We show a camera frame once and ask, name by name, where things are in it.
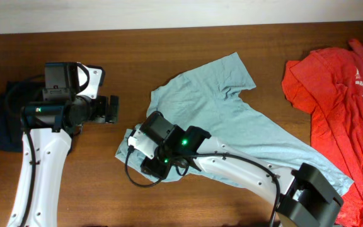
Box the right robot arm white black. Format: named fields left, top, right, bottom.
left=129, top=125, right=343, bottom=227

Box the light blue grey t-shirt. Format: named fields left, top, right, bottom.
left=115, top=52, right=355, bottom=197

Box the folded black Nike garment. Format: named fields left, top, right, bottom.
left=0, top=81, right=45, bottom=153

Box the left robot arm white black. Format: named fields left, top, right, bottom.
left=8, top=95, right=119, bottom=226

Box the red t-shirt with print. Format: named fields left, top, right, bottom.
left=282, top=39, right=363, bottom=226

